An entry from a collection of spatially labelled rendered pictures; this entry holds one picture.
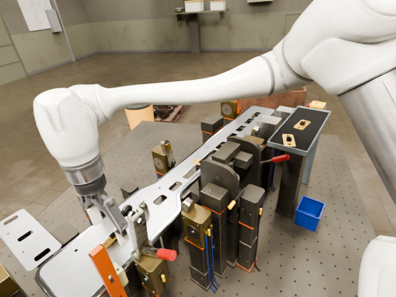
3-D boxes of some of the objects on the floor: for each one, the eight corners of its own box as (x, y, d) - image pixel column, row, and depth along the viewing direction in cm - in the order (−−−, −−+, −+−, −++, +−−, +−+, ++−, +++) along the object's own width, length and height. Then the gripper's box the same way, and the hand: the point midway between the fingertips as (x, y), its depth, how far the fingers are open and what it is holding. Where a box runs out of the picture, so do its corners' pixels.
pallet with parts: (194, 102, 435) (192, 81, 414) (170, 129, 349) (166, 105, 328) (157, 99, 458) (154, 79, 437) (126, 125, 371) (120, 102, 350)
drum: (163, 137, 332) (157, 98, 302) (149, 149, 305) (141, 109, 274) (142, 133, 345) (134, 96, 314) (127, 145, 318) (116, 106, 287)
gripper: (131, 182, 55) (148, 241, 66) (75, 154, 67) (98, 207, 79) (104, 203, 50) (128, 263, 61) (49, 168, 62) (77, 223, 74)
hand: (109, 228), depth 69 cm, fingers open, 12 cm apart
